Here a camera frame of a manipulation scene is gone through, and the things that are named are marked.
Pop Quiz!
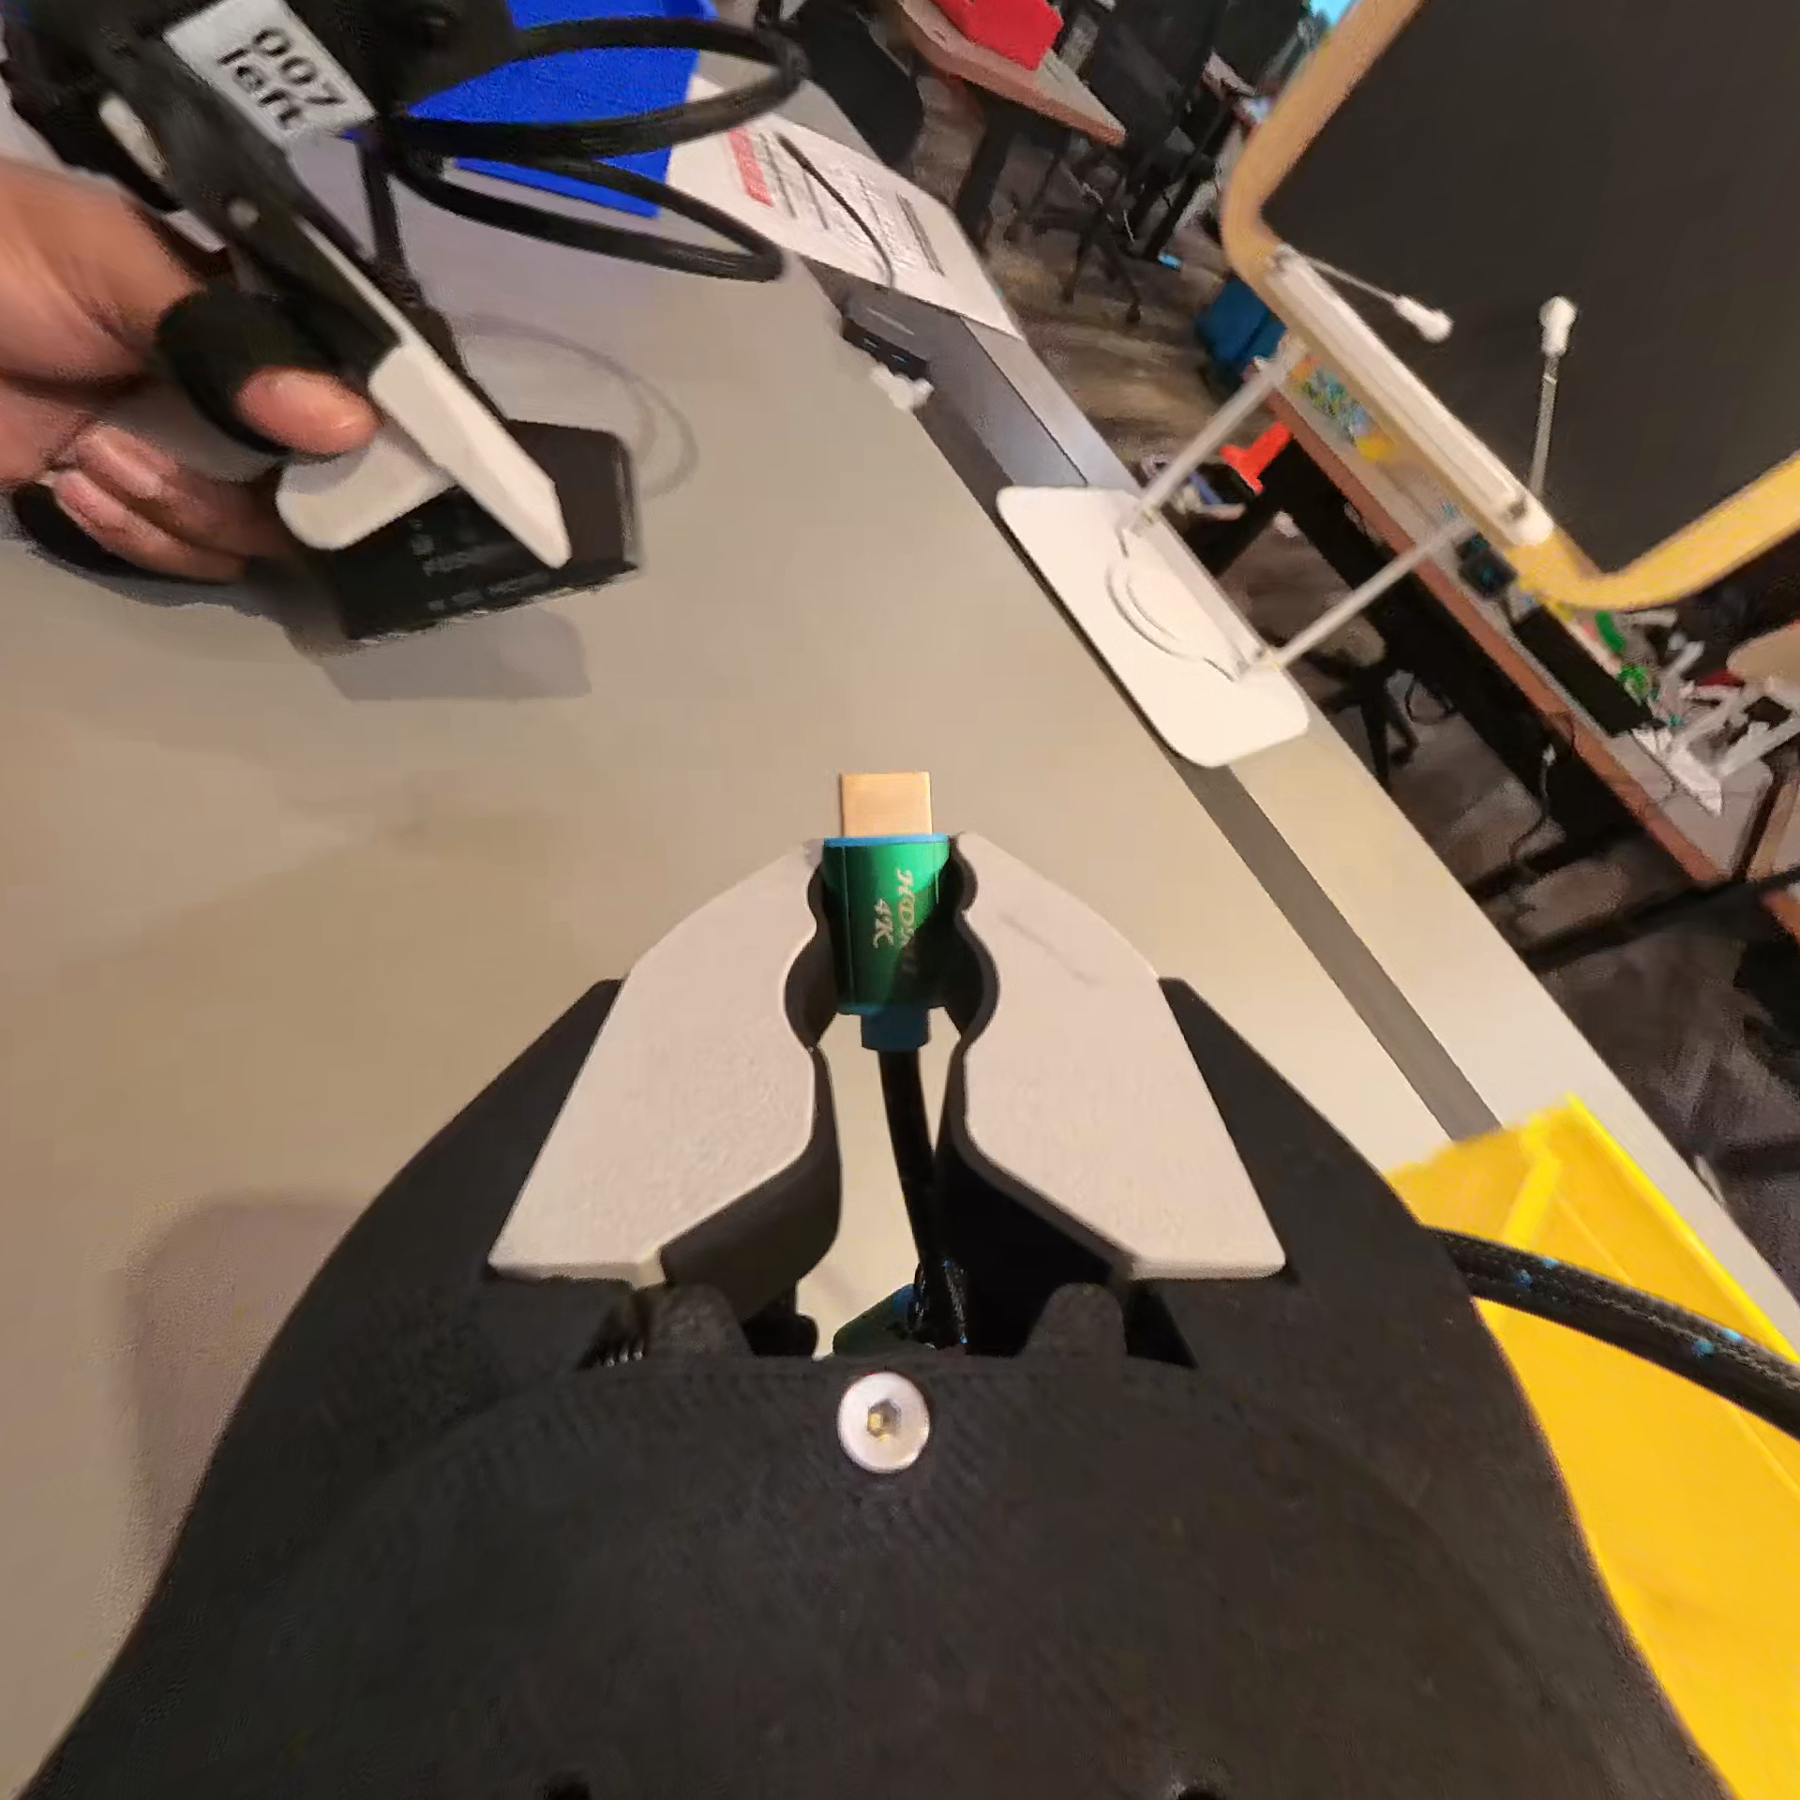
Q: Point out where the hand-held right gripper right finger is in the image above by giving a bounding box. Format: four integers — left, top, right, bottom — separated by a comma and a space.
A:
937, 832, 1286, 1284

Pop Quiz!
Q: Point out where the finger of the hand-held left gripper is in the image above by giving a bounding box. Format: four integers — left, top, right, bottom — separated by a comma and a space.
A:
272, 424, 456, 551
366, 327, 573, 569

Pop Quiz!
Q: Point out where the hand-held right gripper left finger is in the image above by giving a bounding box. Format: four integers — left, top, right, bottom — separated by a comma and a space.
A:
489, 843, 845, 1284

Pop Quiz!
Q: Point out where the green plug braided cable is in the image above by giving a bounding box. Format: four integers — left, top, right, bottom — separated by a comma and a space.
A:
396, 16, 814, 155
353, 120, 788, 331
820, 772, 1800, 1440

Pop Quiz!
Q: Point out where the blue plastic bin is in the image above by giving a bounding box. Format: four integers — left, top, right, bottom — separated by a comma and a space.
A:
407, 0, 721, 220

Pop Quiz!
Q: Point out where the yellow plastic bin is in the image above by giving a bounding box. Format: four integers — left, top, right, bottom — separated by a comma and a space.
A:
1383, 1096, 1800, 1800

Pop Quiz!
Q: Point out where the dark grey port hub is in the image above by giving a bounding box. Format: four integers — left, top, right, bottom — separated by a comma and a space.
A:
842, 283, 985, 388

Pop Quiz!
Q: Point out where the person's left hand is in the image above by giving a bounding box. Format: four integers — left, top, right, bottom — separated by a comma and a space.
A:
0, 155, 383, 583

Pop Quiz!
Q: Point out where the printed paper sheet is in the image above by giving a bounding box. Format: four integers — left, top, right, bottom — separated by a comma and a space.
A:
667, 114, 1023, 342

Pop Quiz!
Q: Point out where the red plastic bin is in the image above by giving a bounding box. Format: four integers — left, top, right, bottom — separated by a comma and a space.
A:
932, 0, 1065, 73

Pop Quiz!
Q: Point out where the wood-framed black board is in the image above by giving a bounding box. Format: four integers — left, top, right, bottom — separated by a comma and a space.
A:
1220, 0, 1800, 609

